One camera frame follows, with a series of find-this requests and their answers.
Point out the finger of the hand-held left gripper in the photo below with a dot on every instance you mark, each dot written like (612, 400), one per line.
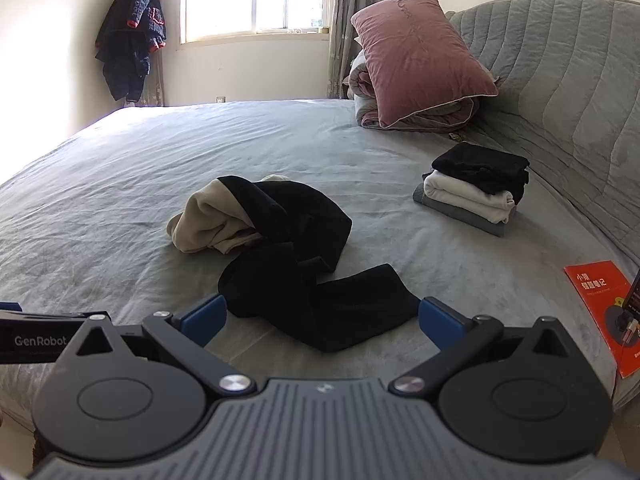
(10, 306)

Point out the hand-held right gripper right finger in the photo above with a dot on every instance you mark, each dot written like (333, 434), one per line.
(440, 322)

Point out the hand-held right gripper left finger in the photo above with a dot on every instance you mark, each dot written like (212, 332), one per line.
(200, 317)

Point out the black pants with beige lining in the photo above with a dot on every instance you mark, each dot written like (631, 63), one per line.
(300, 240)

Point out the folded grey garment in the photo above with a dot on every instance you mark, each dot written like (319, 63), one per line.
(450, 211)

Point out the folded white garment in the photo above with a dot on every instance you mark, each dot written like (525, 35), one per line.
(460, 192)

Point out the orange booklet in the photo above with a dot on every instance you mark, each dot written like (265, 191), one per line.
(595, 290)

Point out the folded black garment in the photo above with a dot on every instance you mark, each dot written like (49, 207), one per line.
(480, 165)

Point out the small brown item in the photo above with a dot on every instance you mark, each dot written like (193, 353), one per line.
(454, 136)

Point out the dark device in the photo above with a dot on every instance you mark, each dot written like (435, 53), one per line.
(634, 295)

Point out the folded grey pink quilt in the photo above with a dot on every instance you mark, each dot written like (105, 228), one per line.
(367, 105)

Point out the pink pillow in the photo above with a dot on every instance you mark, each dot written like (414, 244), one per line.
(420, 55)

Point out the grey quilted headboard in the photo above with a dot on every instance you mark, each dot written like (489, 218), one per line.
(565, 70)

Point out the navy hanging jacket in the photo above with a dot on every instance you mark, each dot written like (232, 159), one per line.
(125, 35)

